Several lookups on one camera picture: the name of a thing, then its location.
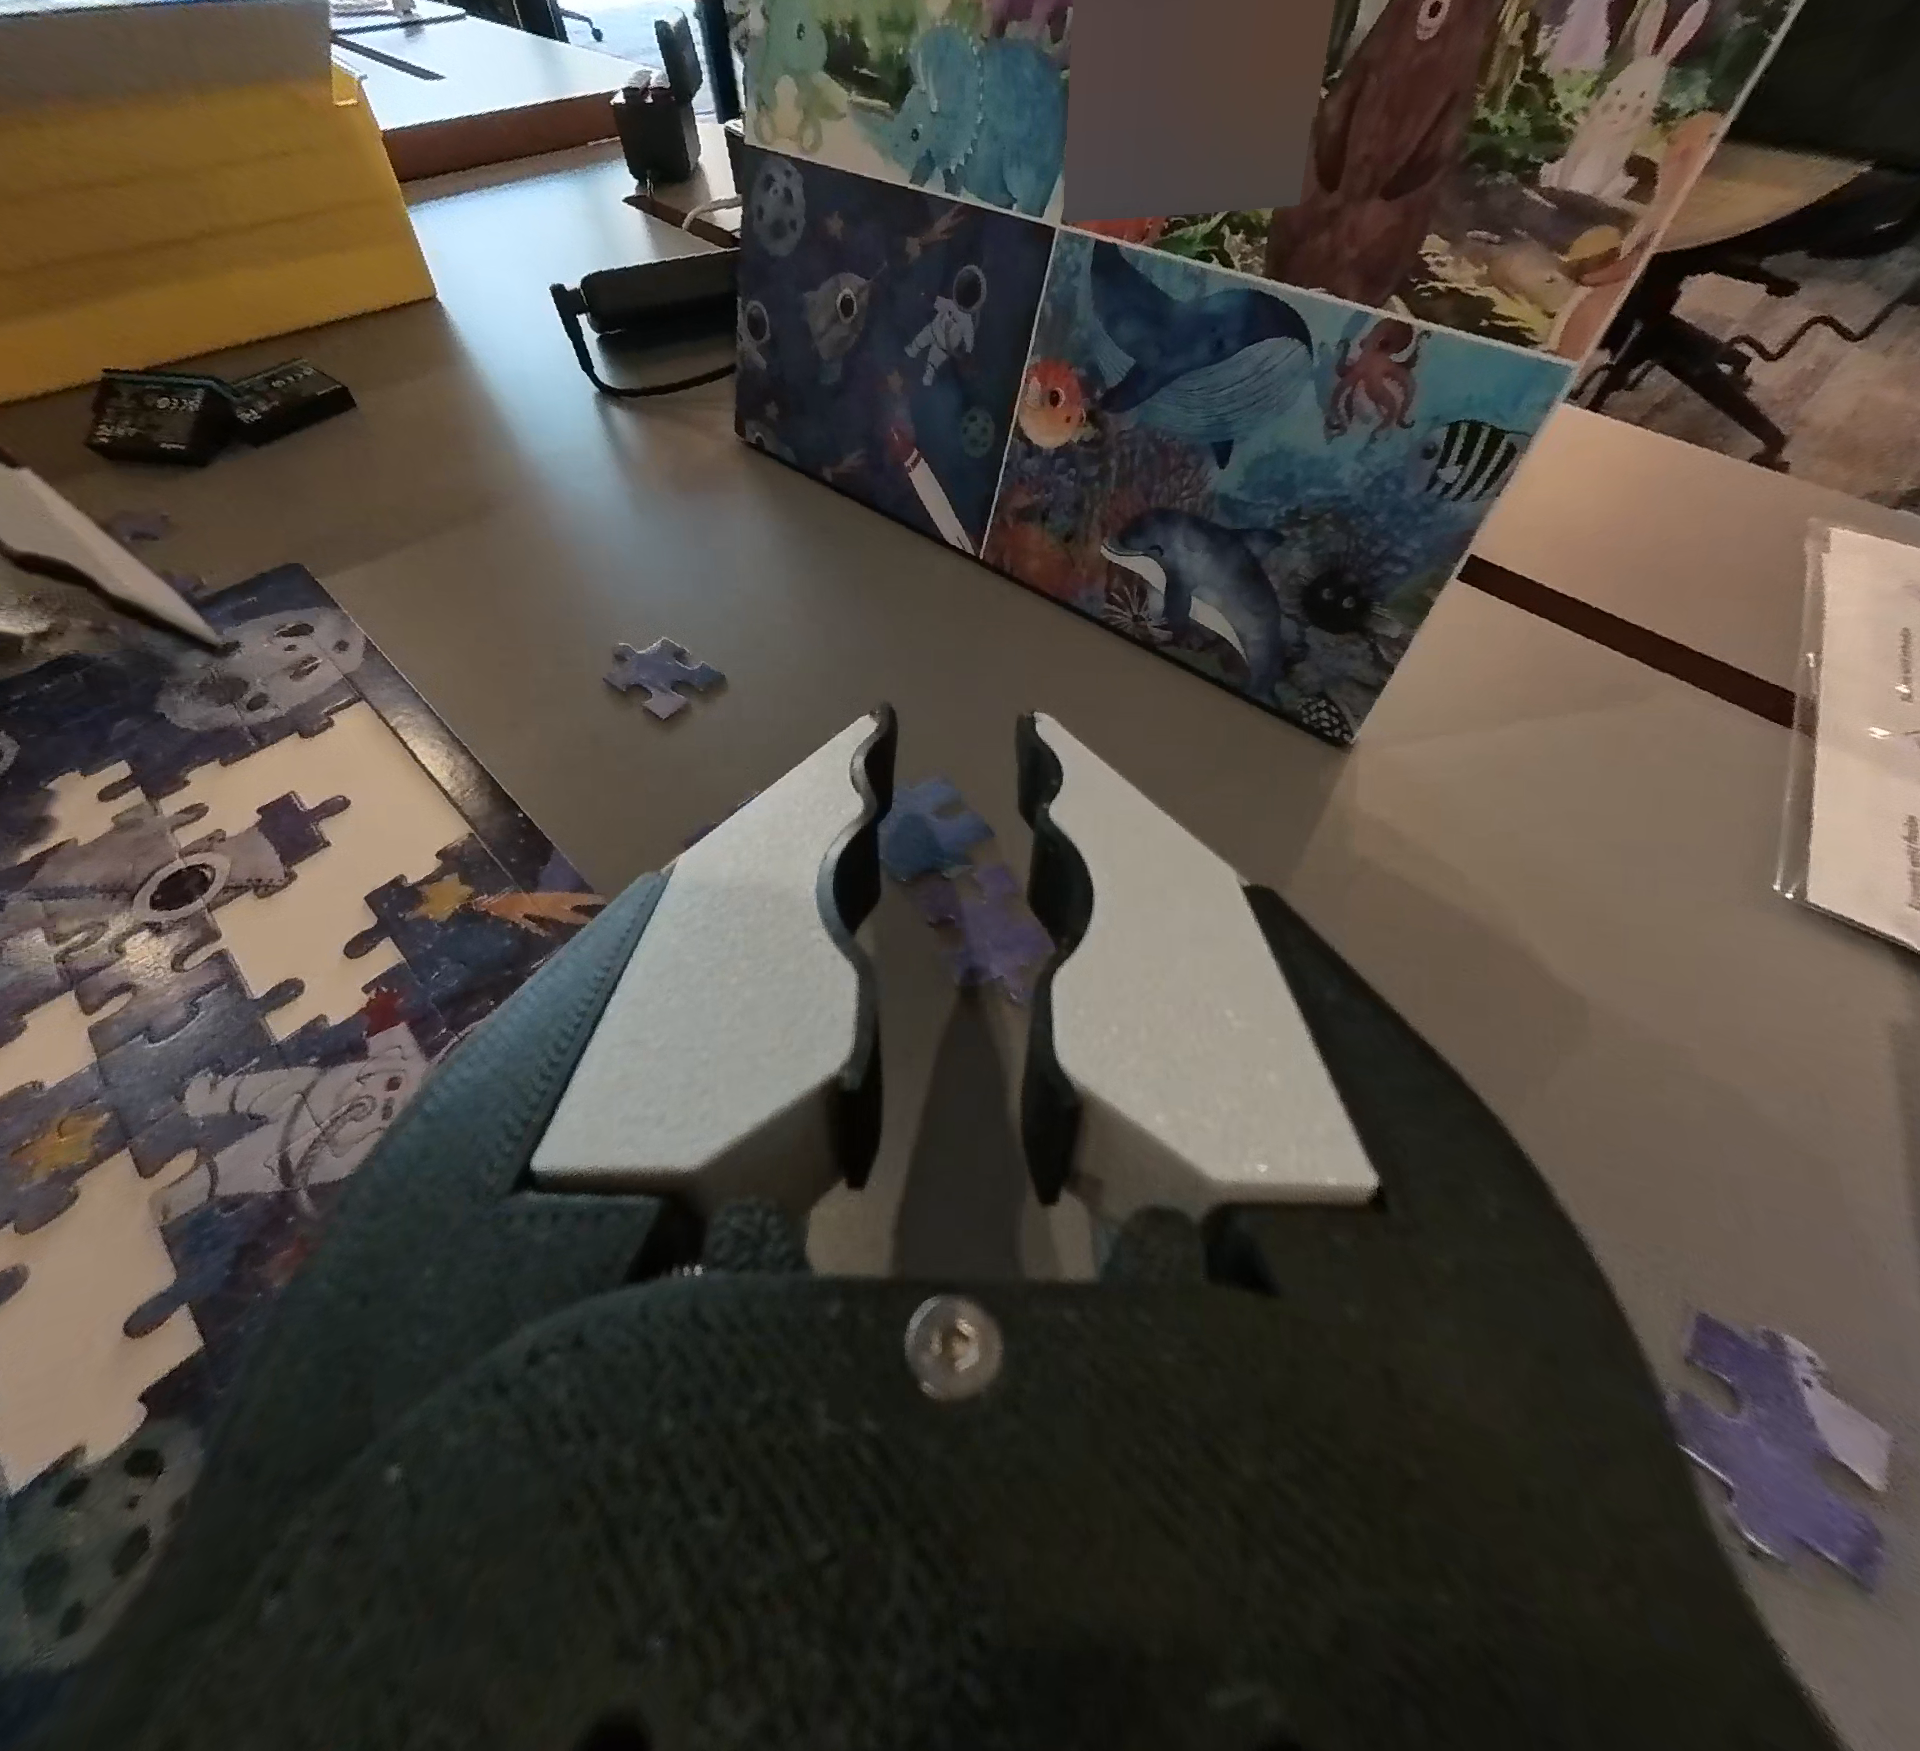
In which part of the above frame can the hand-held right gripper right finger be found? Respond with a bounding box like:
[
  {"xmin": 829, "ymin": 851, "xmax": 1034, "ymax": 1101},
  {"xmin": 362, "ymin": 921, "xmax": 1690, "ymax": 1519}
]
[{"xmin": 1014, "ymin": 709, "xmax": 1382, "ymax": 1281}]

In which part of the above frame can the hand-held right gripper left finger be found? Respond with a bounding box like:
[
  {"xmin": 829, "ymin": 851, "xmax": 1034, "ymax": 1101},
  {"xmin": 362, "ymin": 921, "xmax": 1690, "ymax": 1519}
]
[{"xmin": 529, "ymin": 704, "xmax": 901, "ymax": 1277}]

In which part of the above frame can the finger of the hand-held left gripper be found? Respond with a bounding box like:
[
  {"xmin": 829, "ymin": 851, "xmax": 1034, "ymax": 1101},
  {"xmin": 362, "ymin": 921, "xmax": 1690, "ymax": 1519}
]
[{"xmin": 0, "ymin": 458, "xmax": 239, "ymax": 655}]

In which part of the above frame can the space jigsaw puzzle board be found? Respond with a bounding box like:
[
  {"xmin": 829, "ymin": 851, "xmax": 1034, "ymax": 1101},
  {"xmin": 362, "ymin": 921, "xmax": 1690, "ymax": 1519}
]
[{"xmin": 0, "ymin": 563, "xmax": 609, "ymax": 1723}]

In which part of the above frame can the yellow foam block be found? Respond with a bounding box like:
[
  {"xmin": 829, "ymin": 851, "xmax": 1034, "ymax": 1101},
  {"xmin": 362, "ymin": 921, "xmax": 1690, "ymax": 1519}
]
[{"xmin": 0, "ymin": 71, "xmax": 439, "ymax": 409}]

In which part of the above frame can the illustrated puzzle box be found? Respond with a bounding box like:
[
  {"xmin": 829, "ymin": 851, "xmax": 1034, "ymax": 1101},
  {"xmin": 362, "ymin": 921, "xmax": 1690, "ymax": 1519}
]
[{"xmin": 732, "ymin": 0, "xmax": 1896, "ymax": 748}]

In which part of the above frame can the beige desk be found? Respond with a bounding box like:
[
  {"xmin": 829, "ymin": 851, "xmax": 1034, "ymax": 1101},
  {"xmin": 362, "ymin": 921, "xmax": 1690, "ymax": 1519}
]
[{"xmin": 323, "ymin": 17, "xmax": 753, "ymax": 185}]

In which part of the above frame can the black power brick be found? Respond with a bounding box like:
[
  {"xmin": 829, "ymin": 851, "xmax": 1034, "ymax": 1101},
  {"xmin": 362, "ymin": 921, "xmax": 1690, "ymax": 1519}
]
[{"xmin": 576, "ymin": 255, "xmax": 746, "ymax": 350}]

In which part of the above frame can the black battery charger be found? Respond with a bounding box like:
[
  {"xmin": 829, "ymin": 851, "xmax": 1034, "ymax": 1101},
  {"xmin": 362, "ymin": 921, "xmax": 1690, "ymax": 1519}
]
[{"xmin": 607, "ymin": 3, "xmax": 707, "ymax": 195}]

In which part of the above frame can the instruction sheet in plastic sleeve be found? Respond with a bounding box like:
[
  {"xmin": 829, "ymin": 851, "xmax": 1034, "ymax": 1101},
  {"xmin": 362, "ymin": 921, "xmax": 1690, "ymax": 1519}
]
[{"xmin": 1770, "ymin": 519, "xmax": 1920, "ymax": 954}]

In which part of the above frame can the black office chair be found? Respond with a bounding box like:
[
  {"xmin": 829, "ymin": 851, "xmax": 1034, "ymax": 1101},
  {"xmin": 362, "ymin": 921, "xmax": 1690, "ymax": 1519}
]
[{"xmin": 1571, "ymin": 123, "xmax": 1920, "ymax": 466}]

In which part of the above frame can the black power cable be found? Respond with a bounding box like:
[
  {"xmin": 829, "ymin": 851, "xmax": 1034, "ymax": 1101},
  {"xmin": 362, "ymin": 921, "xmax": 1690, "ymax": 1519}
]
[{"xmin": 548, "ymin": 278, "xmax": 745, "ymax": 404}]

